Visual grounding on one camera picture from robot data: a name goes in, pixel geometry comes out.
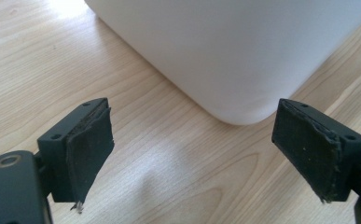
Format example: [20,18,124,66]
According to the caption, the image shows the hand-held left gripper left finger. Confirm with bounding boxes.
[36,97,115,215]

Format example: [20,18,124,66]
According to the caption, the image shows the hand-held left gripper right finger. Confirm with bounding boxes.
[271,98,361,204]

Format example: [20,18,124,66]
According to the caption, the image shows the white plastic container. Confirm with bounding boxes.
[84,0,361,127]

